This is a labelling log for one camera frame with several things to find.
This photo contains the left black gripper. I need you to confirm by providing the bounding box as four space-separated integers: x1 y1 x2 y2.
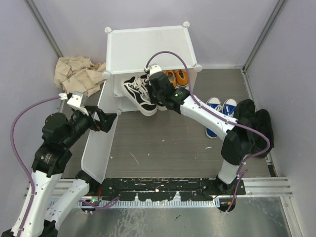
64 105 117 146

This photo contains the black white sneaker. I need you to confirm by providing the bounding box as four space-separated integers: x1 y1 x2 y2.
140 75 167 111
121 76 158 117

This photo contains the orange sneaker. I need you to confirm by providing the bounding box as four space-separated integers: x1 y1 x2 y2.
175 70 189 87
164 70 177 88

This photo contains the white cabinet door panel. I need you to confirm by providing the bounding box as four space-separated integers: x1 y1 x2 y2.
81 112 118 183

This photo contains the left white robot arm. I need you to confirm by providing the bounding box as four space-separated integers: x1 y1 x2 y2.
2 106 117 237

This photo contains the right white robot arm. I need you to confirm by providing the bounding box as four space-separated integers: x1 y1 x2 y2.
148 72 271 195

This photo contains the white plastic shoe cabinet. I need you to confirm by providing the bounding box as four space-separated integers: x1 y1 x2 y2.
98 21 203 116

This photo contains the black shoe inner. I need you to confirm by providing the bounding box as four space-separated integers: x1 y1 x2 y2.
233 99 257 129

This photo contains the black shoe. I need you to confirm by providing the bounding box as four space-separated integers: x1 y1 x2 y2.
233 99 257 129
251 109 274 158

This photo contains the black shoe outer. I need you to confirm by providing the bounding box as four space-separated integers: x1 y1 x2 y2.
251 109 274 158

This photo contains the blue sneaker left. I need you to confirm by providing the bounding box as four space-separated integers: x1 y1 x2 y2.
205 97 222 139

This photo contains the blue sneaker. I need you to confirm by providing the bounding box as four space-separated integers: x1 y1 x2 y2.
205 97 222 139
222 99 237 117

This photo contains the beige crumpled cloth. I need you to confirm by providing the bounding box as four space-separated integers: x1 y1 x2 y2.
54 56 106 97

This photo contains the blue sneaker right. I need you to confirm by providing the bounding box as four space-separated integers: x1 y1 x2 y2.
222 99 237 117

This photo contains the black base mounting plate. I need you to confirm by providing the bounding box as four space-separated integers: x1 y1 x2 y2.
99 178 246 201

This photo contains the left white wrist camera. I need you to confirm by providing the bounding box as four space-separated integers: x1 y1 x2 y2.
67 91 89 116

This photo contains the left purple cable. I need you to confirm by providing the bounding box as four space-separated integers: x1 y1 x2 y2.
11 95 69 237

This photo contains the white slotted cable duct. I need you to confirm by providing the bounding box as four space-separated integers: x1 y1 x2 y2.
74 197 220 208

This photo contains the left aluminium corner post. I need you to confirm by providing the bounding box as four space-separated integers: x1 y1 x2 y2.
24 0 63 58

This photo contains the aluminium corner post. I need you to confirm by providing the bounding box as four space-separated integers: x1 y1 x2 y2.
24 0 63 58
242 0 288 72

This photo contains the right aluminium corner post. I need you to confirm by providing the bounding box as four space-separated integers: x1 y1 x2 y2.
242 0 288 72

